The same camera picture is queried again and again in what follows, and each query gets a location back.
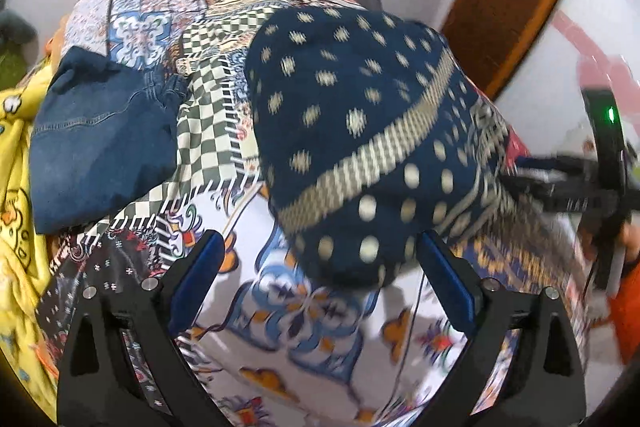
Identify navy patterned hooded jacket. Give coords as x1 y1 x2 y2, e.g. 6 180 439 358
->
244 8 514 288

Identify yellow duck fleece blanket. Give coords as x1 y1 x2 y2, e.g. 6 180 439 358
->
0 0 191 421

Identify colourful patchwork bedspread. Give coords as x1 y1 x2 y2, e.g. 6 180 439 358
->
38 0 587 426

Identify blue denim jeans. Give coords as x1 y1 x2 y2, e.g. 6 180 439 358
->
29 46 189 235

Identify dark green bag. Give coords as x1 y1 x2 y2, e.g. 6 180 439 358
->
0 9 37 90

